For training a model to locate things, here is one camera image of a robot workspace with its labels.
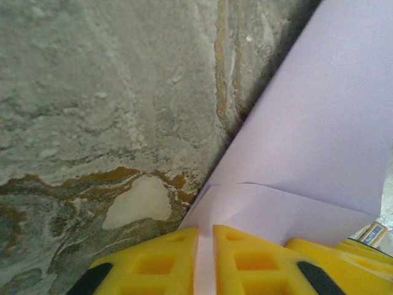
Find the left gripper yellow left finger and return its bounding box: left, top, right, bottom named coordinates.
left=66, top=226, right=200, bottom=295

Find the light purple paper sheet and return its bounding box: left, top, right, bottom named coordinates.
left=179, top=0, right=393, bottom=295

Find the small printed label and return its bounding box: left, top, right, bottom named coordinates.
left=357, top=220, right=387, bottom=248

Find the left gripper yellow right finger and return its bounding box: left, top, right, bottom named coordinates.
left=212, top=224, right=344, bottom=295

